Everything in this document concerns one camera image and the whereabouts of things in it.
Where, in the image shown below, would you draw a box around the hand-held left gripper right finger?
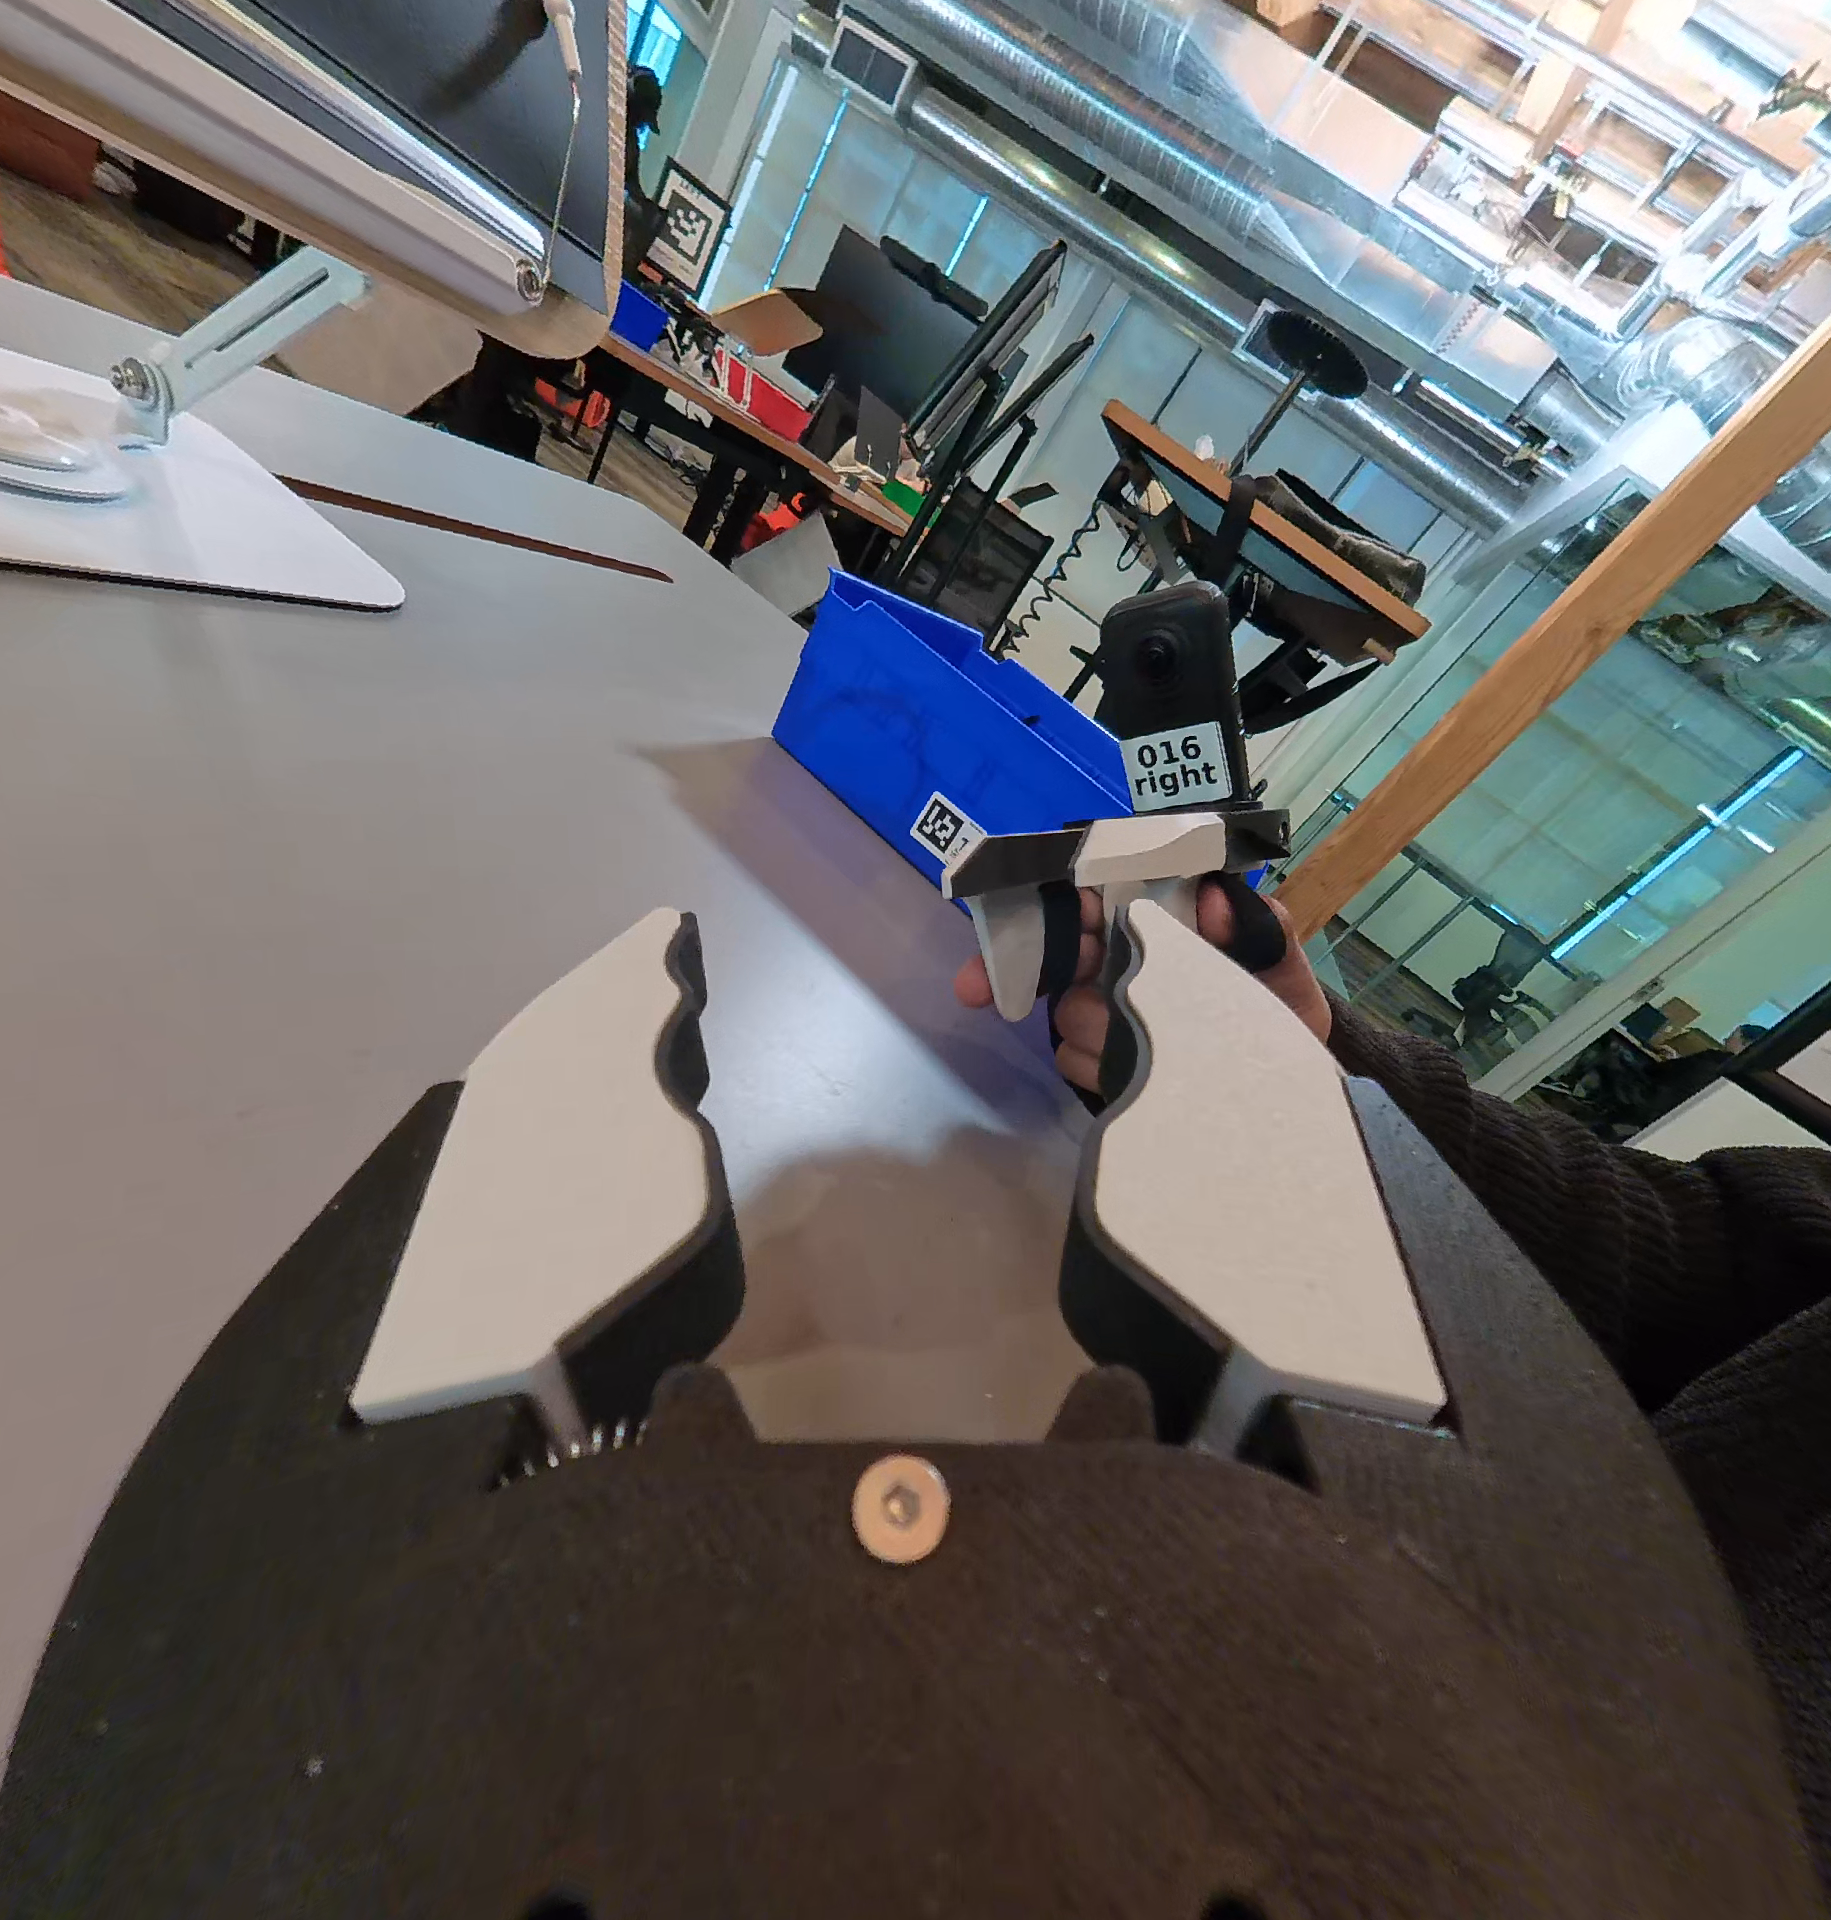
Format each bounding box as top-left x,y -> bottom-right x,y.
1060,897 -> 1452,1461

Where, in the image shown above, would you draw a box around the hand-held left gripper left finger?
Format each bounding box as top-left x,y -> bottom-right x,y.
349,905 -> 748,1451

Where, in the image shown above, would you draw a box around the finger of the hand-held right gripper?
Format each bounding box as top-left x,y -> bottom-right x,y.
940,811 -> 1236,905

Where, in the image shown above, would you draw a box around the blue bin with tag sticker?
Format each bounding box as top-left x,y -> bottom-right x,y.
772,567 -> 1278,911

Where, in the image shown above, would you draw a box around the person's right hand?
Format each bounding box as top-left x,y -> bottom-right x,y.
956,888 -> 1334,1117

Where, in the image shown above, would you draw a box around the tilted wooden table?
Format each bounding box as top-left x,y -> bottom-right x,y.
1102,396 -> 1434,662

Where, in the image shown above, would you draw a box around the black round disc on pole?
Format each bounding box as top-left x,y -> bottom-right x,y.
1272,306 -> 1370,400

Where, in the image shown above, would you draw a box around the dark computer monitors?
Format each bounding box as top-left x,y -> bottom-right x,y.
908,241 -> 1098,483

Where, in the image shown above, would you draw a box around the red plastic bin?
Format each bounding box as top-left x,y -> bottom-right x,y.
706,353 -> 812,444

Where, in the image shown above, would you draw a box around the background wooden desk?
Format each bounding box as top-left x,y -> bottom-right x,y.
592,336 -> 918,565

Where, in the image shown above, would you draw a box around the black and white tag sign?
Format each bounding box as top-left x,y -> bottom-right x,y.
652,157 -> 734,302

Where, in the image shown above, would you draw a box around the person's dark sweater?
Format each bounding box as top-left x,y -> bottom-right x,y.
1650,1290 -> 1831,1920

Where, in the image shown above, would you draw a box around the large black display panel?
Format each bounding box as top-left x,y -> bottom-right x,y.
0,0 -> 654,363

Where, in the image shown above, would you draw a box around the black coiled cable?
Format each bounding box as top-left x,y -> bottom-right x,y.
1028,503 -> 1104,670

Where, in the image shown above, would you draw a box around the wooden post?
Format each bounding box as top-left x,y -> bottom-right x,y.
1276,276 -> 1831,940

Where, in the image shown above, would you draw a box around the silver ventilation duct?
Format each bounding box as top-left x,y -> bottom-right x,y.
840,0 -> 1831,528

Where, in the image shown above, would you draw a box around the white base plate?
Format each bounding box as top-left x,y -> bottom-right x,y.
0,333 -> 408,612

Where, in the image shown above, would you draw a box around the thin white cable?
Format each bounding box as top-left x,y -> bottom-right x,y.
538,0 -> 588,280

